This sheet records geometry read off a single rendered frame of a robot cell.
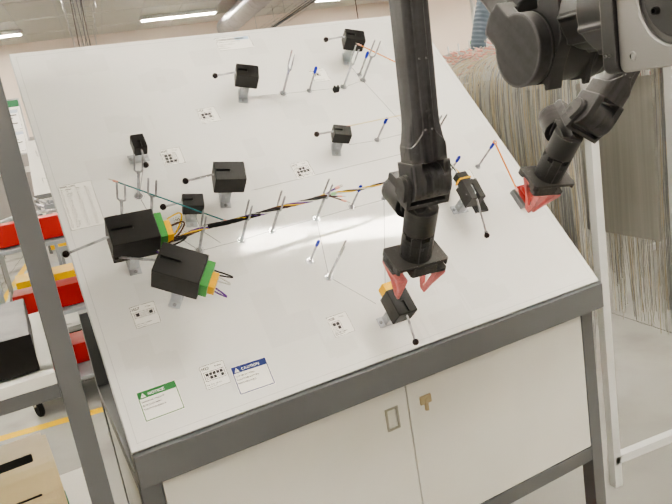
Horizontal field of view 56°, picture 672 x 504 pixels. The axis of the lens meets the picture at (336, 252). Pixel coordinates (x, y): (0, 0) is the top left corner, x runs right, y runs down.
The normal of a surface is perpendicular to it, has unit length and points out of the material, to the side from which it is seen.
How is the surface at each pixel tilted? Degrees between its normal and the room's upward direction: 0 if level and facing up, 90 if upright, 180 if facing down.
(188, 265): 50
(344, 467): 90
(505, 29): 90
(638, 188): 90
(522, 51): 90
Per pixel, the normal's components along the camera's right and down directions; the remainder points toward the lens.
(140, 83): 0.25, -0.53
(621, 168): -0.93, 0.22
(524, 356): 0.46, 0.12
